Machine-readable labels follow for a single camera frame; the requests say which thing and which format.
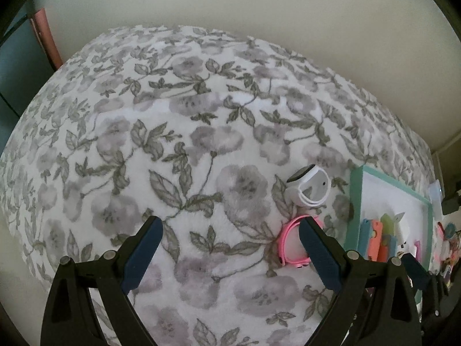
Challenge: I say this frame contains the pile of pink trinkets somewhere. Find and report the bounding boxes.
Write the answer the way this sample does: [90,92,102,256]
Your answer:
[434,221,461,282]

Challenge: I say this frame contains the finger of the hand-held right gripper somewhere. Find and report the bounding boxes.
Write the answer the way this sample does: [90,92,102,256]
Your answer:
[402,252,431,293]

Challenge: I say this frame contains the grey floral blanket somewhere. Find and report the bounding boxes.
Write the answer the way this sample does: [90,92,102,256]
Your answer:
[0,25,438,346]

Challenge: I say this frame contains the pink board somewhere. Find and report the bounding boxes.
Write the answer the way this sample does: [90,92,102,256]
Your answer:
[31,7,63,69]

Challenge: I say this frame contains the large pink blue knife toy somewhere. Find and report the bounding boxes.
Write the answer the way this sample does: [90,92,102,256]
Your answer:
[376,213,398,264]

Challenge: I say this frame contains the white charger plug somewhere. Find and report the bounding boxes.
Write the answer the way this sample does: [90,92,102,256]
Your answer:
[392,213,413,251]

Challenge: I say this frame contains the pink wristwatch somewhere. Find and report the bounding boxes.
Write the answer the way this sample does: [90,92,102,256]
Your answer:
[279,215,325,269]

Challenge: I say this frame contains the teal cardboard box lid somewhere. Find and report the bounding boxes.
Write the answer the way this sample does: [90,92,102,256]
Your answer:
[344,165,434,305]

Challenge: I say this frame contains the small dark device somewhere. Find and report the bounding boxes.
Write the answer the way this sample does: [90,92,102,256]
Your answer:
[442,196,461,214]

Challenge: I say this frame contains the small clear plastic box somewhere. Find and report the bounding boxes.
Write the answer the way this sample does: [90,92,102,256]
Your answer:
[428,180,444,206]

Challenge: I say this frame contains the dark teal cabinet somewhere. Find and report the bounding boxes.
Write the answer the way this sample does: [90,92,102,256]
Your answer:
[0,3,54,116]

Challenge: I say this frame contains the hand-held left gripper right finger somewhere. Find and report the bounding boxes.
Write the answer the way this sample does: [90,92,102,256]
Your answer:
[299,215,422,346]

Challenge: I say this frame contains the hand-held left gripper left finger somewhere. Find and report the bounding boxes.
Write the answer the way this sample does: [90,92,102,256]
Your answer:
[39,215,163,346]

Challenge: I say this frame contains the small pink blue knife toy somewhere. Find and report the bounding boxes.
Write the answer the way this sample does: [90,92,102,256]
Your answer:
[359,218,383,260]

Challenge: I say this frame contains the white wristwatch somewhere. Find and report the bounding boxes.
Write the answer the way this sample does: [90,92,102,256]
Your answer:
[286,164,332,208]

